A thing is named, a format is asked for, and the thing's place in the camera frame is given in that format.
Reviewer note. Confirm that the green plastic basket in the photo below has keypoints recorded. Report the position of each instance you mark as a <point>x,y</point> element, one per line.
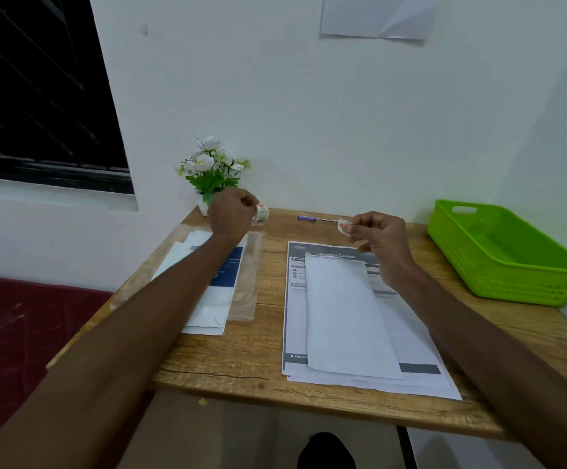
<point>503,253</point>

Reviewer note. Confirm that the black table leg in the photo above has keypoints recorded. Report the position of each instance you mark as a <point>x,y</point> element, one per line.
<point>406,449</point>

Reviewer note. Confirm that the white paper sheets under print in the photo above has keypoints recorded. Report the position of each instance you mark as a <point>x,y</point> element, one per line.
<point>410,383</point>

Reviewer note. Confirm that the white flower plant in pot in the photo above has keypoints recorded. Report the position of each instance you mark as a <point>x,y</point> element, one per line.
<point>211,170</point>

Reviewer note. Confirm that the dark louvred window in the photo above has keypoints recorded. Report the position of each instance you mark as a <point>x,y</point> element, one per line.
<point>39,87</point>

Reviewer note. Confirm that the person's left fingers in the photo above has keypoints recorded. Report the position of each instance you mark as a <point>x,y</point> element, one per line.
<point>247,198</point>

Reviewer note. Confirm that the purple pen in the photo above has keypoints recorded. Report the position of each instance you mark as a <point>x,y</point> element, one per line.
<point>315,219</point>

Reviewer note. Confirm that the printed tape piece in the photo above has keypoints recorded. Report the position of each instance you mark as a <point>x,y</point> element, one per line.
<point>343,226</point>

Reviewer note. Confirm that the dark red mattress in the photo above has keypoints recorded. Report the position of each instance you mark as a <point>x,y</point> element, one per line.
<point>14,346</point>

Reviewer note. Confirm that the person's black shoe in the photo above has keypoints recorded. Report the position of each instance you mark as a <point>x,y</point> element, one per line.
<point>326,453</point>

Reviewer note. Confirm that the white paper on wall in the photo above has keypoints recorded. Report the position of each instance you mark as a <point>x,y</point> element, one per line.
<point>376,14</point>

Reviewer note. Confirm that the white document with blue panel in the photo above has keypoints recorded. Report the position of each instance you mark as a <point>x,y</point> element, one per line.
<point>215,302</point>

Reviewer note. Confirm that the person's left hand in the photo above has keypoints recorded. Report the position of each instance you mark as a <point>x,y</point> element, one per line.
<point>228,213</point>

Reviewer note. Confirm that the folded blank white paper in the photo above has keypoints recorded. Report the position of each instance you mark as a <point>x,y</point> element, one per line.
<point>344,317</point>

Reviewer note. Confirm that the clear plastic sleeve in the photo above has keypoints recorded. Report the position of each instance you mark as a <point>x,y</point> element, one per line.
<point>248,288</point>

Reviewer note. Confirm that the person's right thumb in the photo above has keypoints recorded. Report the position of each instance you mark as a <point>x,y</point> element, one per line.
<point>360,232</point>

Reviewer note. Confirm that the printed sheet with grey bars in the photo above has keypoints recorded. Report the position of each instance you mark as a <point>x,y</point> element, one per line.
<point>294,307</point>

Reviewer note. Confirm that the person's left forearm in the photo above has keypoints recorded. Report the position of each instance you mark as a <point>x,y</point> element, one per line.
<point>112,346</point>

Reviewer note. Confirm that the person's right forearm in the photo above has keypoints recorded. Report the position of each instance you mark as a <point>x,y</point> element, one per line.
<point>493,356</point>

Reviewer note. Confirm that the printed adhesive tape roll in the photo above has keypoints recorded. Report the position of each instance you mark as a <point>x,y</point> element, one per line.
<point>261,214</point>

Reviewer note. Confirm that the person's right hand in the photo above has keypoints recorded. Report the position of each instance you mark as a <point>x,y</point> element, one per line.
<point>387,244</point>

